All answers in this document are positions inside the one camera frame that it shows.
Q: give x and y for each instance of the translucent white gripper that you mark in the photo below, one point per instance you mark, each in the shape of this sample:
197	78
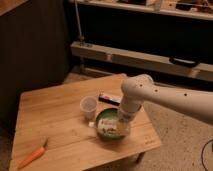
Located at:
123	126

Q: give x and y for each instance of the white labelled bottle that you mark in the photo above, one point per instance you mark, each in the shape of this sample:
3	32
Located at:
104	126

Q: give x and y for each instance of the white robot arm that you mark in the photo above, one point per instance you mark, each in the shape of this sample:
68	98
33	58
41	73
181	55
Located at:
138	89

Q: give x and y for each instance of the green ceramic bowl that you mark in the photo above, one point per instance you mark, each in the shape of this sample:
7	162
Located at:
108	114

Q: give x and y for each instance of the translucent plastic cup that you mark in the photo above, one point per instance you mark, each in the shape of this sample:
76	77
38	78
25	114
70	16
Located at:
88	106

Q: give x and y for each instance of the long beige case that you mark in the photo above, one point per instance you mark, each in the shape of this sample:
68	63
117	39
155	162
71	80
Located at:
140	60

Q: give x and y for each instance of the wooden table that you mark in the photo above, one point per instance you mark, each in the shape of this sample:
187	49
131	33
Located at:
54	114

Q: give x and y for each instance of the metal pole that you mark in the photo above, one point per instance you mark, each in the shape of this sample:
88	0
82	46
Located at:
81	37

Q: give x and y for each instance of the orange carrot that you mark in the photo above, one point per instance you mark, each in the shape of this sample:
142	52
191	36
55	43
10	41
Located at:
34	155

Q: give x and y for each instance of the cluttered white shelf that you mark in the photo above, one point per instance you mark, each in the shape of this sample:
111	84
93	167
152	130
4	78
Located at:
156	7

